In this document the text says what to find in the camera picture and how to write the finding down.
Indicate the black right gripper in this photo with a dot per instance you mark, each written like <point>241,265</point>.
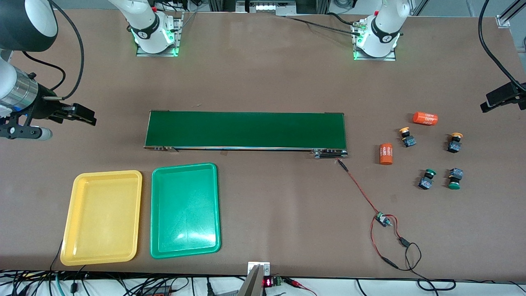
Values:
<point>44,109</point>

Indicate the orange cylinder with white print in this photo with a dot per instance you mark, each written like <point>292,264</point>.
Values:
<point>425,118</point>
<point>386,154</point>

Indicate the green push button switch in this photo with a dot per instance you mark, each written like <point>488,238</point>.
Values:
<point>425,183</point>
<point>454,185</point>

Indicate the yellow push button switch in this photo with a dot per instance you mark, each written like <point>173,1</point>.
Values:
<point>409,141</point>
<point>453,145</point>

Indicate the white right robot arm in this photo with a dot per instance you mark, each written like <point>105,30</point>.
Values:
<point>24,20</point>

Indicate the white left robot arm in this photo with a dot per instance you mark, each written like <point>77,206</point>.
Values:
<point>384,28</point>

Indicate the yellow plastic tray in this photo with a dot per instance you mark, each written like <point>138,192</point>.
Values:
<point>102,218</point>

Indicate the green conveyor belt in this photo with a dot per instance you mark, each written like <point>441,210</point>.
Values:
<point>205,131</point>

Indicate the green plastic tray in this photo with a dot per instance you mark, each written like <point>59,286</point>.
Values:
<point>185,209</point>

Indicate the small speed controller board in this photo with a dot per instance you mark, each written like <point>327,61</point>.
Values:
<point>382,219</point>

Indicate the red black power lead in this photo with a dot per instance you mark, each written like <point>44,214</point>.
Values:
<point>404,242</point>

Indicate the red digit display module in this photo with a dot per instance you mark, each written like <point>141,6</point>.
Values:
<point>268,282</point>

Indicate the red clip lead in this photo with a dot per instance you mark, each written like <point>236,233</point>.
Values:
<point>294,282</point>

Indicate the aluminium frame profile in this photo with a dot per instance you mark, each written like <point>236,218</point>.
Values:
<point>503,21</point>

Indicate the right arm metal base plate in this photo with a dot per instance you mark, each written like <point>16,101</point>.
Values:
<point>158,54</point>

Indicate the aluminium frame with light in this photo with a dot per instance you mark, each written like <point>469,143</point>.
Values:
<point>265,7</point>

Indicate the grey metal camera bracket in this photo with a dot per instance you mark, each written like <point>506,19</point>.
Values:
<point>252,283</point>

